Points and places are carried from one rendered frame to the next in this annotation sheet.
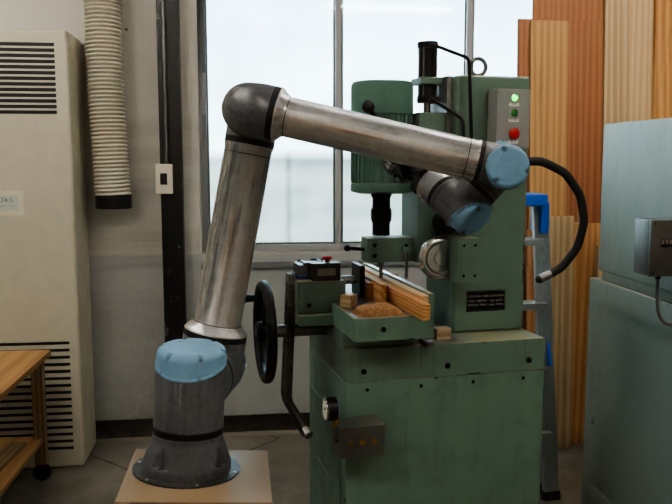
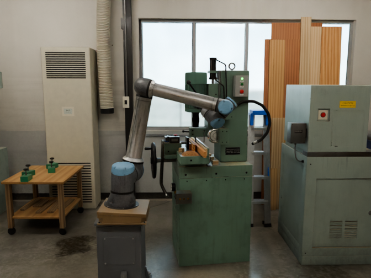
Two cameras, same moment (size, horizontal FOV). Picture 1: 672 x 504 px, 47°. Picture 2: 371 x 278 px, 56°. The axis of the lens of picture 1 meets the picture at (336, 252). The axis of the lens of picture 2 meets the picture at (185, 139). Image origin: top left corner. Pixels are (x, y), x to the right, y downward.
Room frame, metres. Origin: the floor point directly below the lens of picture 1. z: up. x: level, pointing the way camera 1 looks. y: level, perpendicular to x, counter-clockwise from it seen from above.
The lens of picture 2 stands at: (-0.58, -0.31, 1.42)
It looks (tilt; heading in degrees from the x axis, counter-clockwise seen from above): 9 degrees down; 5
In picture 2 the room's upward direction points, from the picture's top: straight up
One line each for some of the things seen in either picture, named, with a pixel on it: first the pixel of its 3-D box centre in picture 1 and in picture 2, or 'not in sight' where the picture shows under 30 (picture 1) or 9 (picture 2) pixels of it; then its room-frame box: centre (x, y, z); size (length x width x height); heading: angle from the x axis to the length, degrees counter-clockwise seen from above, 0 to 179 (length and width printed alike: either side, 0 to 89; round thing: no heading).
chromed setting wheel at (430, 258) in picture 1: (439, 257); (215, 135); (2.13, -0.29, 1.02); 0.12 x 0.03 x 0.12; 104
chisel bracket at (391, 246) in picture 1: (387, 251); (197, 132); (2.22, -0.15, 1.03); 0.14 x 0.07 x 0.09; 104
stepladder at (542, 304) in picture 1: (521, 344); (258, 167); (2.93, -0.72, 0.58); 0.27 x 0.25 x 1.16; 6
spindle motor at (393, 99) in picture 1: (381, 138); (195, 92); (2.22, -0.13, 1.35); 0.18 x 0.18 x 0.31
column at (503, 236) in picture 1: (475, 203); (231, 115); (2.29, -0.41, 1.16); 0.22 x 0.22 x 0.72; 14
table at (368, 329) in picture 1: (345, 307); (182, 152); (2.18, -0.03, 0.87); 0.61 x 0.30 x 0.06; 14
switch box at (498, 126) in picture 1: (508, 119); (240, 86); (2.16, -0.47, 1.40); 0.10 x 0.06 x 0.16; 104
